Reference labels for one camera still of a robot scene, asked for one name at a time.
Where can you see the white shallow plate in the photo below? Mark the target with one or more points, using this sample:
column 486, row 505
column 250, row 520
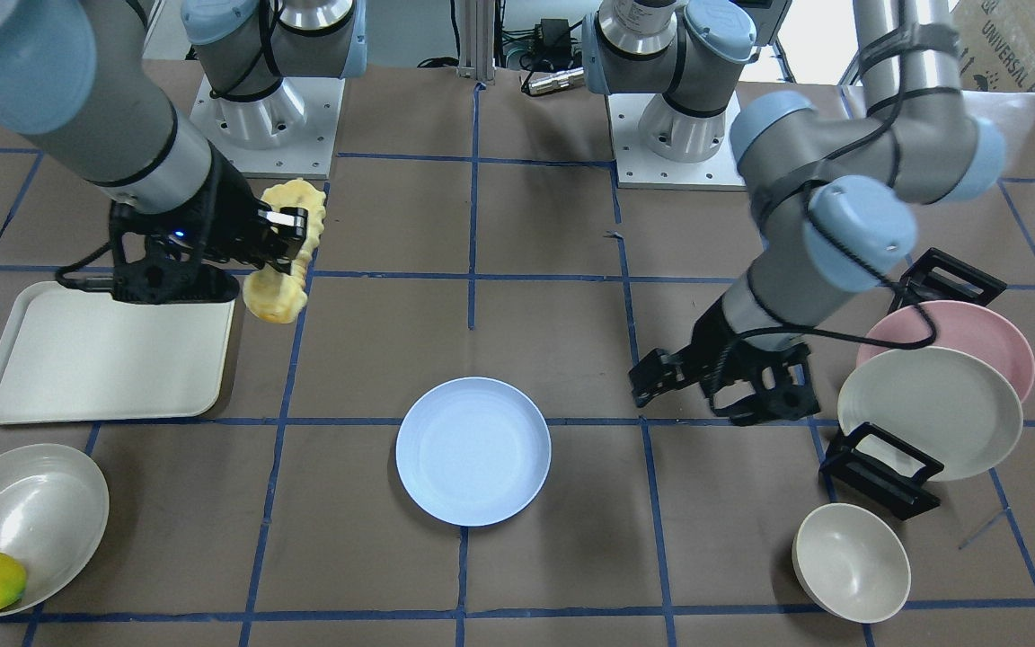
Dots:
column 54, row 508

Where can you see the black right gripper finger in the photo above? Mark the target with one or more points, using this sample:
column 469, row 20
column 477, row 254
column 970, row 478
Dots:
column 284, row 234

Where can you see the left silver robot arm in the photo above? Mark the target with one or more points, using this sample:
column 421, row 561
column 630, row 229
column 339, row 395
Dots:
column 831, row 198

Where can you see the white rectangular tray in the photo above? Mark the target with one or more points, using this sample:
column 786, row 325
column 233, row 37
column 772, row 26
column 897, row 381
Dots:
column 68, row 355

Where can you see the blue plate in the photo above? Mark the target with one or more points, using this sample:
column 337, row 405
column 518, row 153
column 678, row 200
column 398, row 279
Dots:
column 474, row 451

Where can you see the cream bowl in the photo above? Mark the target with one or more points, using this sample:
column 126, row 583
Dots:
column 851, row 563

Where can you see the cardboard box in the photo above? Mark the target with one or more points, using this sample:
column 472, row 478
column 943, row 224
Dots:
column 997, row 45

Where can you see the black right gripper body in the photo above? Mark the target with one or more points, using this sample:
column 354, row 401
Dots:
column 228, row 218

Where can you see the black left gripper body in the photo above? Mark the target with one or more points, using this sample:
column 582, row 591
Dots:
column 712, row 353

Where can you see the aluminium frame post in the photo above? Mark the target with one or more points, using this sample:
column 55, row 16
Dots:
column 476, row 40

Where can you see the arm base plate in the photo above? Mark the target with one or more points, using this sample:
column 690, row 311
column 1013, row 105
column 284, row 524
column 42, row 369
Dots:
column 658, row 148
column 289, row 135

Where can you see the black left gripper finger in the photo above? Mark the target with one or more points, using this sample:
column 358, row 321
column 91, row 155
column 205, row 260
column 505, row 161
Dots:
column 657, row 373

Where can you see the cream plate in rack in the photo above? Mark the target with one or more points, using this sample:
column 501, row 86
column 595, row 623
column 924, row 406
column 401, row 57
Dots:
column 953, row 407

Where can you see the black plate rack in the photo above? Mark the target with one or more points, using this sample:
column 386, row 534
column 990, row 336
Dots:
column 936, row 275

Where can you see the black power adapter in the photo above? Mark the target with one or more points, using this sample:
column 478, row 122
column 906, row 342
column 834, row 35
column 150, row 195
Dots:
column 553, row 45

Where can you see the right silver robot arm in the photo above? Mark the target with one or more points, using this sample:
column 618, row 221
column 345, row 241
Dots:
column 72, row 82

